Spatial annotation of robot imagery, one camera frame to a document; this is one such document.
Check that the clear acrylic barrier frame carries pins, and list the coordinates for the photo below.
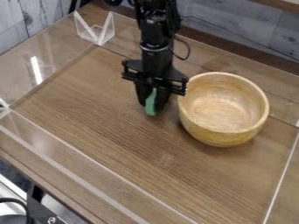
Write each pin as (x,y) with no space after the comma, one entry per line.
(124,167)

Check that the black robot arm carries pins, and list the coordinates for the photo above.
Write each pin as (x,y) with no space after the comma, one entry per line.
(160,22)

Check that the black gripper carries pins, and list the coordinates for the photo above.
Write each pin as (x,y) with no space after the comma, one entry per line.
(154,72)

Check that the black metal table leg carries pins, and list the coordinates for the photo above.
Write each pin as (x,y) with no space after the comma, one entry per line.
(41,214)

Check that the green rectangular stick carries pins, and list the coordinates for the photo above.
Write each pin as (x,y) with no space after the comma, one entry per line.
(150,104)

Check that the clear acrylic corner bracket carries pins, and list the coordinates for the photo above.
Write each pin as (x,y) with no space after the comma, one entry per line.
(97,34)

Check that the light wooden bowl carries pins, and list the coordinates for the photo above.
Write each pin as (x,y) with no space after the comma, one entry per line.
(225,109)

